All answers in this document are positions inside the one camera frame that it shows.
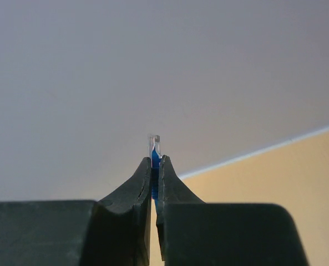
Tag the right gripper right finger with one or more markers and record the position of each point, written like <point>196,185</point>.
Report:
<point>193,232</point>

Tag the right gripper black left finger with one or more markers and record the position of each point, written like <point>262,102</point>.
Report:
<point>112,231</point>

